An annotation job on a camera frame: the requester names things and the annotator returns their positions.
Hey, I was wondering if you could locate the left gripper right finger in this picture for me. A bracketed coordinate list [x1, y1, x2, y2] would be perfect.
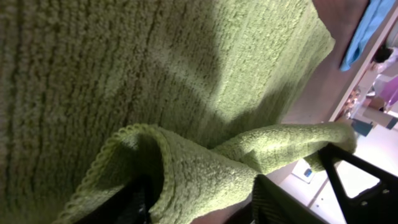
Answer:
[223, 174, 330, 224]

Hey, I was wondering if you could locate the light green cloth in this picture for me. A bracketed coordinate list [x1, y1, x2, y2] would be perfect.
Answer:
[1, 0, 356, 223]

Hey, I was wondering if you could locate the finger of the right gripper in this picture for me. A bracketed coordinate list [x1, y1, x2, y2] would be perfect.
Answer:
[318, 144, 397, 224]

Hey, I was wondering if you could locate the blue cloth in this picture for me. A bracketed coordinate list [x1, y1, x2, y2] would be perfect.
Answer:
[340, 0, 395, 72]

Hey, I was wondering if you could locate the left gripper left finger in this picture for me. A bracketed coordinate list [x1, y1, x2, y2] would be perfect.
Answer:
[75, 177, 154, 224]

